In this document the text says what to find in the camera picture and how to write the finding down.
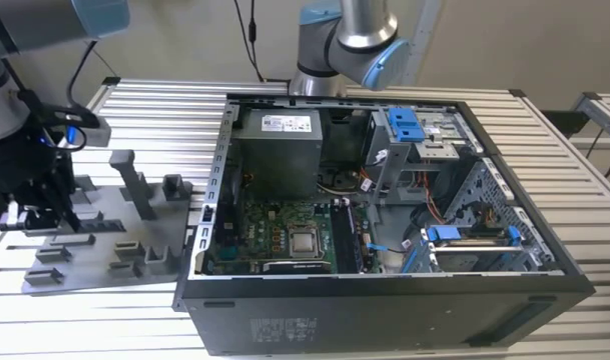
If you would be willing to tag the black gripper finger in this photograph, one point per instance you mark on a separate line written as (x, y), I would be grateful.
(34, 221)
(65, 202)

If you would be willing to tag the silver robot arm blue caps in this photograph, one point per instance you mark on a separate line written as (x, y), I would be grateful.
(331, 45)

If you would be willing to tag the RAM slot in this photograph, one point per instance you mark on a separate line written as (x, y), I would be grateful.
(337, 240)
(348, 240)
(343, 240)

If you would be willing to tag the grey parts rack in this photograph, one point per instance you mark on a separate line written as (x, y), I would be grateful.
(110, 240)

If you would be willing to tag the black table end cap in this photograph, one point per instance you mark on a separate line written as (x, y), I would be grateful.
(519, 93)
(112, 80)
(593, 95)

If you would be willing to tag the green motherboard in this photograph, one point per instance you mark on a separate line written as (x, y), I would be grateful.
(260, 225)

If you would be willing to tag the grey power supply unit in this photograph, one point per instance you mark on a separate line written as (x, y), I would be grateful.
(280, 165)

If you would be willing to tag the CPU socket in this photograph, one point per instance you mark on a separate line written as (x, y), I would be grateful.
(300, 227)

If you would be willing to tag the black graphics card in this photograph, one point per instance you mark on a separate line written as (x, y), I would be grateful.
(295, 267)

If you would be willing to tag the silver CPU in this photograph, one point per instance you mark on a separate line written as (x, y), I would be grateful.
(305, 244)

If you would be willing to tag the black open PC case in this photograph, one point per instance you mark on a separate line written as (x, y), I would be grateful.
(335, 322)

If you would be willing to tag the white power connector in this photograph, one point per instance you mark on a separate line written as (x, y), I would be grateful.
(383, 154)

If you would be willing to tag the blue drive bay latch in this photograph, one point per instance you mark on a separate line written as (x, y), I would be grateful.
(405, 123)

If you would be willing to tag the metal drive cage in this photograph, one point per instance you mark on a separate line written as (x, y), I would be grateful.
(437, 150)

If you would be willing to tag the blue disk carrier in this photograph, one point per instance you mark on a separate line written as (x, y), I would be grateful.
(448, 233)

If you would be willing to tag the black connector plate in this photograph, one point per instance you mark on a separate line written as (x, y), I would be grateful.
(565, 122)

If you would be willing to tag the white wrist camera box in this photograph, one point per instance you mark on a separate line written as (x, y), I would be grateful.
(97, 131)

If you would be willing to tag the grey wall profile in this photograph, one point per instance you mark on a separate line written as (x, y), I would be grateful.
(431, 22)

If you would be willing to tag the aluminium frame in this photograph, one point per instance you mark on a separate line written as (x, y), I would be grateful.
(603, 112)

